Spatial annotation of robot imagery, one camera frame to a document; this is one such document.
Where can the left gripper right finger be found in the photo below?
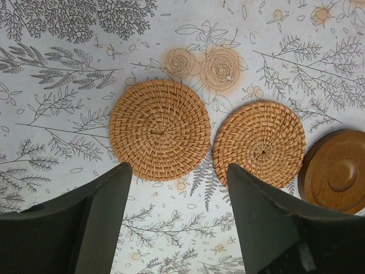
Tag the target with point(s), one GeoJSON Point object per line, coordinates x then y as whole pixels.
{"type": "Point", "coordinates": [280, 233]}

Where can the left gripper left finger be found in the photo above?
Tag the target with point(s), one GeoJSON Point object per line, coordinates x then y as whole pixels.
{"type": "Point", "coordinates": [76, 232]}

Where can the brown wooden coaster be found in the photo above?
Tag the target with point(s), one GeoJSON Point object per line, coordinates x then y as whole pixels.
{"type": "Point", "coordinates": [332, 174]}

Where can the woven rattan coaster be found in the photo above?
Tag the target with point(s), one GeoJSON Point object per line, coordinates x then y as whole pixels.
{"type": "Point", "coordinates": [265, 138]}
{"type": "Point", "coordinates": [161, 128]}

